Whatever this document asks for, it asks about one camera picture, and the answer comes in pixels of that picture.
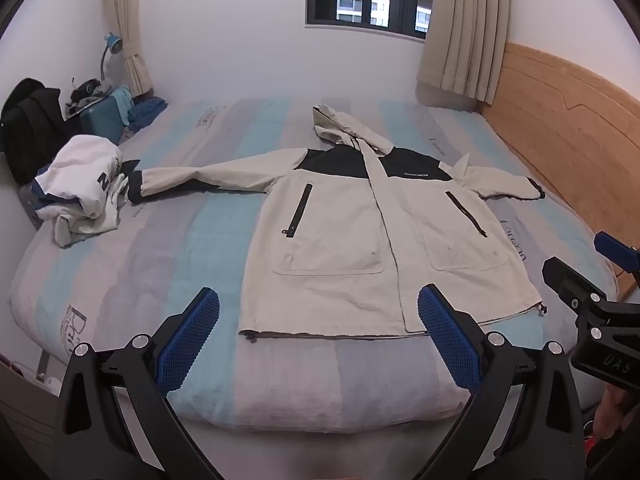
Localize beige black hooded jacket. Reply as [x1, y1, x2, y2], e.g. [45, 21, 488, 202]
[122, 105, 546, 343]

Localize dark blue clothes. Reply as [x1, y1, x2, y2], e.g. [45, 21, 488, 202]
[127, 97, 169, 134]

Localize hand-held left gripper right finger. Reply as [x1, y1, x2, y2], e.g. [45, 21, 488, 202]
[415, 284, 586, 480]

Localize teal suitcase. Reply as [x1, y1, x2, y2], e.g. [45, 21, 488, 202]
[77, 95, 126, 146]

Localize wooden headboard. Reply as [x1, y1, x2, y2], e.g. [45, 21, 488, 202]
[477, 42, 640, 306]

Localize black white cloth bundle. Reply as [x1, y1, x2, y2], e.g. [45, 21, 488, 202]
[67, 77, 110, 111]

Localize person's right hand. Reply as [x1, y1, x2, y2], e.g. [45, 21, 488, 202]
[597, 390, 633, 441]

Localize black backpack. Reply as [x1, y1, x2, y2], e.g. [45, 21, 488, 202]
[0, 78, 68, 186]

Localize dark framed window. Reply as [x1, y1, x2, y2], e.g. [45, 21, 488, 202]
[305, 0, 438, 41]

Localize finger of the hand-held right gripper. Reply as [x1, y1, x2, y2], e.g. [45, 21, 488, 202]
[542, 256, 610, 321]
[594, 231, 640, 273]

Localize blue desk lamp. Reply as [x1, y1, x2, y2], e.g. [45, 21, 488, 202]
[97, 31, 125, 83]

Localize beige curtain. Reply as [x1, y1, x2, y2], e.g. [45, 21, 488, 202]
[104, 0, 153, 98]
[416, 0, 511, 103]

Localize light blue towel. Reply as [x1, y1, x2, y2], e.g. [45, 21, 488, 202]
[111, 86, 136, 125]

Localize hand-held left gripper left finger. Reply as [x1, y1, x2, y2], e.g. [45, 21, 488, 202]
[52, 287, 236, 480]

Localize striped bed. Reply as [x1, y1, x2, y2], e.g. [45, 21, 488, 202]
[7, 97, 621, 433]

